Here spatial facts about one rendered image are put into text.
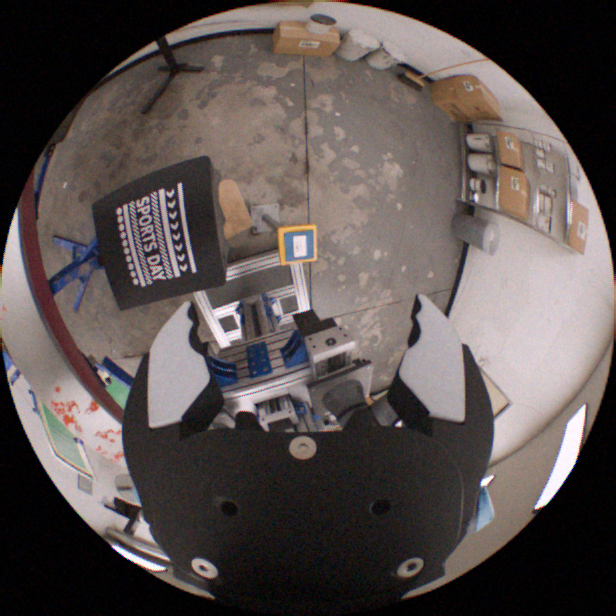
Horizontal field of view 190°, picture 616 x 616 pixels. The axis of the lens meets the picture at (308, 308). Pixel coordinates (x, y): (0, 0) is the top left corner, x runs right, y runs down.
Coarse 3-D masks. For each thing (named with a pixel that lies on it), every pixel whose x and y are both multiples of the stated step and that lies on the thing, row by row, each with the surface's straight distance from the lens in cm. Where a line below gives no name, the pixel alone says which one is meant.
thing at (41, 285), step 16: (32, 176) 42; (32, 192) 48; (32, 208) 48; (32, 224) 42; (32, 240) 34; (32, 256) 27; (32, 272) 21; (48, 288) 63; (48, 304) 31; (48, 320) 20; (64, 352) 19
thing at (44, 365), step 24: (24, 264) 15; (24, 288) 15; (0, 312) 15; (24, 312) 15; (24, 336) 15; (48, 336) 15; (24, 360) 15; (48, 360) 15; (48, 384) 16; (72, 384) 16; (48, 408) 16; (72, 408) 17; (96, 408) 17; (96, 432) 18; (120, 432) 19; (120, 456) 20
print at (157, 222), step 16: (160, 192) 69; (176, 192) 67; (128, 208) 75; (144, 208) 72; (160, 208) 69; (176, 208) 67; (128, 224) 75; (144, 224) 72; (160, 224) 70; (176, 224) 68; (128, 240) 76; (144, 240) 73; (160, 240) 70; (176, 240) 68; (128, 256) 78; (144, 256) 74; (160, 256) 72; (176, 256) 70; (192, 256) 68; (144, 272) 76; (160, 272) 73; (176, 272) 71; (192, 272) 70
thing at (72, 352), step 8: (56, 312) 52; (64, 328) 56; (64, 336) 35; (64, 344) 25; (72, 344) 51; (72, 352) 31; (80, 352) 87; (72, 360) 22; (80, 360) 41; (80, 368) 26; (88, 368) 55; (88, 376) 31; (88, 384) 21; (96, 384) 36; (96, 392) 23; (104, 392) 41; (104, 400) 25; (112, 400) 45; (112, 408) 26; (120, 408) 47; (120, 416) 26
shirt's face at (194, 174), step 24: (168, 168) 70; (192, 168) 67; (120, 192) 78; (144, 192) 72; (192, 192) 66; (96, 216) 85; (192, 216) 66; (120, 240) 78; (192, 240) 67; (216, 240) 66; (120, 264) 81; (216, 264) 68; (120, 288) 84; (144, 288) 79; (168, 288) 75; (192, 288) 72
